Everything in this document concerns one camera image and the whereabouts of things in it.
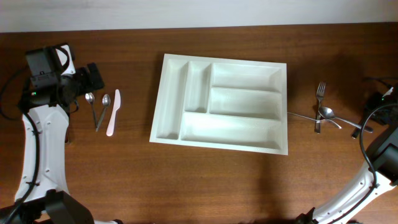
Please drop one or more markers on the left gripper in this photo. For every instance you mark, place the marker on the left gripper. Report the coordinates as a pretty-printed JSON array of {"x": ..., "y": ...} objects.
[{"x": 83, "y": 74}]

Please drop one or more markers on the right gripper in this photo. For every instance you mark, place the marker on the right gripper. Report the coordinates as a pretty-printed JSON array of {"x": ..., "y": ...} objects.
[{"x": 372, "y": 103}]

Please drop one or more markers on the small teaspoon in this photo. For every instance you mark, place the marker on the small teaspoon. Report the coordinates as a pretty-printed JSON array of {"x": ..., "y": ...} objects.
[
  {"x": 106, "y": 101},
  {"x": 91, "y": 99}
]

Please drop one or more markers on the large spoon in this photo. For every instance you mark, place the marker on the large spoon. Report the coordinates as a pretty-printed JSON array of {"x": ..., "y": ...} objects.
[
  {"x": 355, "y": 133},
  {"x": 328, "y": 113}
]

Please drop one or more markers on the metal fork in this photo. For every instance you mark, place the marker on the metal fork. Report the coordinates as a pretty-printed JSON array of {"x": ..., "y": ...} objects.
[
  {"x": 319, "y": 95},
  {"x": 311, "y": 118}
]

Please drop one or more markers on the metal tongs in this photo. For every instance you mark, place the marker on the metal tongs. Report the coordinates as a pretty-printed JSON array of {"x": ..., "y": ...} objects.
[{"x": 67, "y": 138}]

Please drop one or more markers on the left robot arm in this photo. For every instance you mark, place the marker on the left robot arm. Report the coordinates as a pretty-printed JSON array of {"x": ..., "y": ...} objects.
[{"x": 45, "y": 113}]

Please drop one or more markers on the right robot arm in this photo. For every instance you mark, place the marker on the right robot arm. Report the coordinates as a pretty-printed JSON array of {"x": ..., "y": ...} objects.
[{"x": 377, "y": 175}]

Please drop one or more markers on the pink plastic knife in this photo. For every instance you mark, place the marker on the pink plastic knife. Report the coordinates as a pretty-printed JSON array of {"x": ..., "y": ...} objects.
[{"x": 116, "y": 107}]

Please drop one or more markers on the white cutlery tray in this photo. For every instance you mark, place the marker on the white cutlery tray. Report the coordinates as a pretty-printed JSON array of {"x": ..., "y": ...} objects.
[{"x": 222, "y": 103}]

